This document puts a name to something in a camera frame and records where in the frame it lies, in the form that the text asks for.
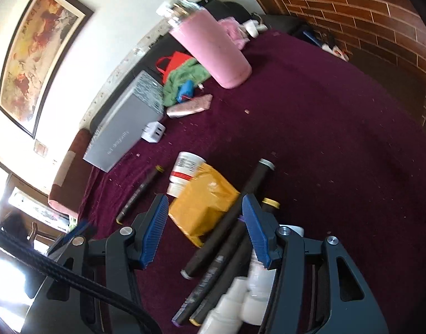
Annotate plain white bottle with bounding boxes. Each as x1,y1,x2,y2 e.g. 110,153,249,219
199,276,248,334
241,250,274,325

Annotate maroon tablecloth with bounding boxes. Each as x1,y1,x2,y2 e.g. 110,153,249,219
77,30,426,334

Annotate white charger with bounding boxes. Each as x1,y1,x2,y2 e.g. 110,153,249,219
142,121,167,144

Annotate green cloth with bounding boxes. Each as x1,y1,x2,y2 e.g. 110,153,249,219
163,57,212,107

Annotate yellow packet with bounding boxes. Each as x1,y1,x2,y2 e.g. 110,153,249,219
168,163,241,248

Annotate grey box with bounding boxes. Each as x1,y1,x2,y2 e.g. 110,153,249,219
82,70,165,173

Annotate black marker purple cap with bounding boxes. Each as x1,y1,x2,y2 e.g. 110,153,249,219
171,216,250,326

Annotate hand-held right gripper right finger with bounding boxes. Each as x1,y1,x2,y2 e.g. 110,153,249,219
241,194,389,334

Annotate black marker yellow cap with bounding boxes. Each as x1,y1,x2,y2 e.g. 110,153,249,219
189,198,281,327
116,164,165,225

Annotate maroon armchair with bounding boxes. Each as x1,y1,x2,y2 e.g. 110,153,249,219
48,129,95,218

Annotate framed wall painting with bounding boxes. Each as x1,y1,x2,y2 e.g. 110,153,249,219
0,0,95,139

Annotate black braided cable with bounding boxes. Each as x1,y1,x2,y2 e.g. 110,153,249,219
0,223,161,334

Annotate black marker grey cap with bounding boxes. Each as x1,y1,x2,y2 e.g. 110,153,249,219
180,159,275,279

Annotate pink tumbler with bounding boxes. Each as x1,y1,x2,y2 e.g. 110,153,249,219
156,0,253,90

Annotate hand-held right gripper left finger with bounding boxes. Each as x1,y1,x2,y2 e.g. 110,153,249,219
23,194,170,334

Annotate red bag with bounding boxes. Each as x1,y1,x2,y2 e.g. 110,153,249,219
155,51,193,84

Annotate white cup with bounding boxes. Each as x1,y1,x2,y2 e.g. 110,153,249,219
243,19,267,38

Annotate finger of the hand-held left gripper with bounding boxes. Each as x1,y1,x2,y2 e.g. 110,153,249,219
48,218,97,256

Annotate pink cloth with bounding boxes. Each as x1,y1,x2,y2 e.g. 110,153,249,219
218,18,250,50

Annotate blue plastic gadget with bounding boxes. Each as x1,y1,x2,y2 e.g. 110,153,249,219
176,80,194,103

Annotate blue object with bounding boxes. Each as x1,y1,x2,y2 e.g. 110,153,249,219
302,30,321,46

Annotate white bottle red label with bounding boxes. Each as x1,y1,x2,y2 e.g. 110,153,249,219
166,151,207,197

